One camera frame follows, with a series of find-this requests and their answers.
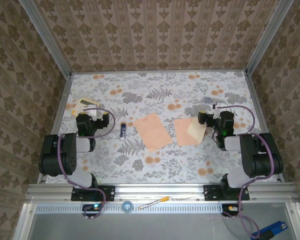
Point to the blue glue stick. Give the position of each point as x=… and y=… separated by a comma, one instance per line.
x=123, y=131

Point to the peach paper sheet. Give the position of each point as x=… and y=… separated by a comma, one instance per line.
x=185, y=132

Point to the pink lined letter paper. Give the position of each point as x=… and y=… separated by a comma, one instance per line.
x=152, y=132

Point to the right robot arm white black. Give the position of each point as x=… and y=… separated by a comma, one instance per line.
x=260, y=160

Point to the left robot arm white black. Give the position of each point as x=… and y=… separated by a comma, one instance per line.
x=52, y=152

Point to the pale yellow calculator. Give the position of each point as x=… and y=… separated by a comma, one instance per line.
x=77, y=107

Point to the floral patterned table cover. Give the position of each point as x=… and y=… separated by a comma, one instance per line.
x=165, y=162

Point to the connector board with green light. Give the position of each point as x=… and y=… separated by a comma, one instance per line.
x=90, y=207

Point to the connector board with orange plug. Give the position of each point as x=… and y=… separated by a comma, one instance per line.
x=230, y=208

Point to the small blue white tape roll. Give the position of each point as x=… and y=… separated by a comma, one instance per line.
x=127, y=207

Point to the white pen with orange cap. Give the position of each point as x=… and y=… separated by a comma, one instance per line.
x=153, y=202

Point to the blue electronic device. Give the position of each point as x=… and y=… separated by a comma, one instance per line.
x=272, y=228

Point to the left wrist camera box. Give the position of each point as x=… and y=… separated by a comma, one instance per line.
x=92, y=111

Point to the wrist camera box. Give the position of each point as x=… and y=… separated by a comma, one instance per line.
x=218, y=108
x=92, y=111

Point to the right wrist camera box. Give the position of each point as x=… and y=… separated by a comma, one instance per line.
x=218, y=108

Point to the aluminium side rail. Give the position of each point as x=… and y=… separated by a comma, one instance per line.
x=56, y=125
x=251, y=85

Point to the aluminium back rail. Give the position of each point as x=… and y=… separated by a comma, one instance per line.
x=160, y=71

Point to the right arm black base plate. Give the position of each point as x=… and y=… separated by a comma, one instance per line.
x=207, y=192

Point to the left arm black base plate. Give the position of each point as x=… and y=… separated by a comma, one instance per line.
x=111, y=192

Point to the aluminium front frame rail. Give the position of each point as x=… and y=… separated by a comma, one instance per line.
x=160, y=191

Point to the aluminium frame post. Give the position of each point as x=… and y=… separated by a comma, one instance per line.
x=46, y=37
x=267, y=37

